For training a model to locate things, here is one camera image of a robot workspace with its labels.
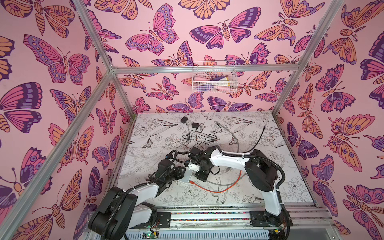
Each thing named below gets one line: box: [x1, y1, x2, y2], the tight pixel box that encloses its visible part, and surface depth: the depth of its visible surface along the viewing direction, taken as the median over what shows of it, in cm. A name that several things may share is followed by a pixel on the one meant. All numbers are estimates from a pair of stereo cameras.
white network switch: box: [178, 167, 193, 184], surface depth 87 cm
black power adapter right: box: [191, 122, 200, 129], surface depth 115 cm
